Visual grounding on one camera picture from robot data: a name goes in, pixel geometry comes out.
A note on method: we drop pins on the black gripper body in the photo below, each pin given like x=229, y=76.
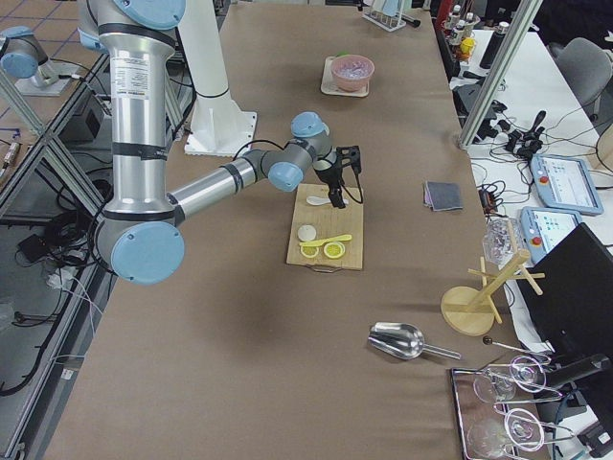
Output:
x=329, y=179

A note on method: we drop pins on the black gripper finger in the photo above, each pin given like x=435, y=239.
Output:
x=336, y=199

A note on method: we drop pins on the white ceramic spoon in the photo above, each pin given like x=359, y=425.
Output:
x=317, y=200

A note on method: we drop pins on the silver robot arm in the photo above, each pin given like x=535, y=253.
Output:
x=139, y=233

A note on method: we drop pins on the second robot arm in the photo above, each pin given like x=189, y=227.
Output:
x=24, y=59

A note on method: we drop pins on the pink bowl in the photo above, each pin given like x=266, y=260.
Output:
x=350, y=85

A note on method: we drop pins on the clear ice cubes pile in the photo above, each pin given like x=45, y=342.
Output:
x=353, y=69

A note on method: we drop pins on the metal ice scoop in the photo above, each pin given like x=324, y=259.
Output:
x=404, y=341

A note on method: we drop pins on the yellow plastic knife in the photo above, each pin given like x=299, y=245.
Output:
x=339, y=238

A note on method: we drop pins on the bamboo cutting board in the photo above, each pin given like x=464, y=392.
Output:
x=342, y=229

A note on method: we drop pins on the upper lemon slice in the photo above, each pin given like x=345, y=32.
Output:
x=334, y=250

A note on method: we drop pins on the lemon slice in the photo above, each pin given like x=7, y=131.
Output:
x=309, y=252
x=334, y=250

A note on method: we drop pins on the lower lemon slice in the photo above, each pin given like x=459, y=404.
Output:
x=309, y=252

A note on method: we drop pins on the beige tray with cartoon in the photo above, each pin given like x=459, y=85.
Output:
x=329, y=87

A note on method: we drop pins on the grey folded cloth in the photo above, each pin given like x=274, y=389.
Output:
x=442, y=196

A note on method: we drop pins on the clear glass jar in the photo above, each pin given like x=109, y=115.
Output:
x=501, y=240

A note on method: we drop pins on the wooden mug tree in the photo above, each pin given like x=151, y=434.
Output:
x=471, y=311

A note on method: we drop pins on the black bottle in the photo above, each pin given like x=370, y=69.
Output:
x=494, y=44

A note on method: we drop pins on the lower teach pendant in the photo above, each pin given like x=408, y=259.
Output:
x=544, y=228

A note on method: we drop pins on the teach pendant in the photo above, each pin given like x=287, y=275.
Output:
x=565, y=183
x=544, y=228

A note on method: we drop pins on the upper teach pendant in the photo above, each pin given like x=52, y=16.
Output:
x=565, y=183

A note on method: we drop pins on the upper wine glass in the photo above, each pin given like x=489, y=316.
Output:
x=514, y=382

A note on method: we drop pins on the wine glass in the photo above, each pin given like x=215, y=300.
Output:
x=514, y=382
x=511, y=435

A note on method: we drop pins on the grey office chair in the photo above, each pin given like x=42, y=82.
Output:
x=587, y=68

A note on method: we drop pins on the black monitor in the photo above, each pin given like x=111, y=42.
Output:
x=574, y=312

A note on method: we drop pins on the mirror tray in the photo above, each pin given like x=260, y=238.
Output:
x=469, y=409

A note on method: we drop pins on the lower wine glass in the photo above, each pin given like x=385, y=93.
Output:
x=511, y=435

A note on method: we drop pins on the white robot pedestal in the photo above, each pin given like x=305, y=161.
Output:
x=218, y=125

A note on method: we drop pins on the white wire cup rack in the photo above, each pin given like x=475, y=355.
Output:
x=390, y=15

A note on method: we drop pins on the aluminium frame post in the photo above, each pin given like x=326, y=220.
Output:
x=521, y=23

